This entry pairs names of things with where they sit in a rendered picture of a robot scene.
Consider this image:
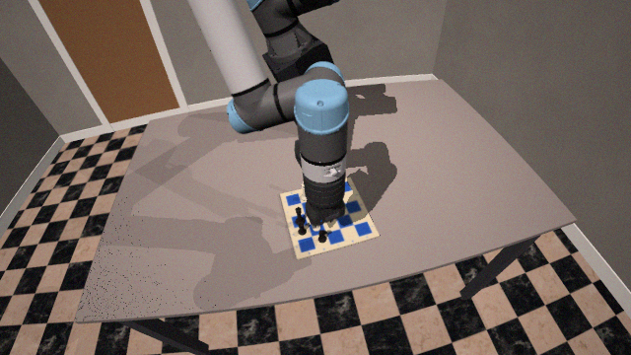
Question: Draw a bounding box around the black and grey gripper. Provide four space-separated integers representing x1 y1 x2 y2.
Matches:
295 140 346 229

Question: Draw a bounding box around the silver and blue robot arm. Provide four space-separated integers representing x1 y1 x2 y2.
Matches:
187 0 350 166

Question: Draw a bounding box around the blue and cream chessboard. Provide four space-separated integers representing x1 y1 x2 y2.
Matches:
280 177 380 260

